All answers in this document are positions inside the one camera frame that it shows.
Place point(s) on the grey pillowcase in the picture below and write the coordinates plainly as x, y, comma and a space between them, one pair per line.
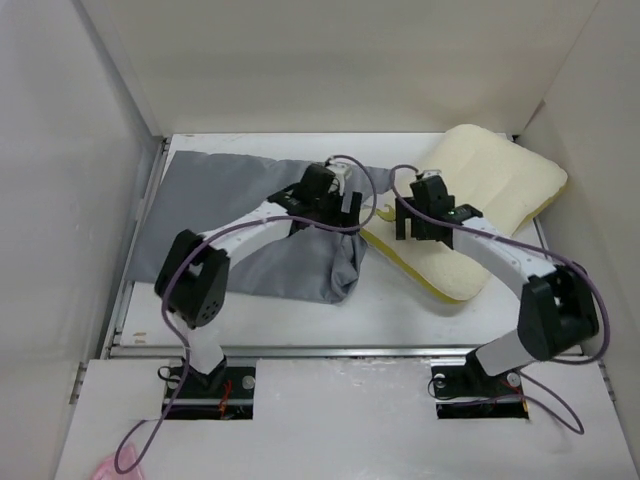
227, 193

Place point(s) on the pink cloth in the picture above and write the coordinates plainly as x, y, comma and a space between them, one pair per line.
107, 471

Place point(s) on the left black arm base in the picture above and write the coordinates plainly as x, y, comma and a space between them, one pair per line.
227, 394

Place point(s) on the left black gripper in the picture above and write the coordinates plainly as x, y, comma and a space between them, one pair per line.
340, 219

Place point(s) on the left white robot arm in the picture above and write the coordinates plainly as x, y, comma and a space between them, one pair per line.
192, 281

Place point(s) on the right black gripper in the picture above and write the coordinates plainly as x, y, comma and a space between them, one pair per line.
402, 215

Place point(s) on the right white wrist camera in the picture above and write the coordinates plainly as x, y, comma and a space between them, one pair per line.
428, 173

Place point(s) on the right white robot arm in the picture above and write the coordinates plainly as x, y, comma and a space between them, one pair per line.
556, 301

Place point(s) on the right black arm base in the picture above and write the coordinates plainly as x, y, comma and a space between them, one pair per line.
463, 391

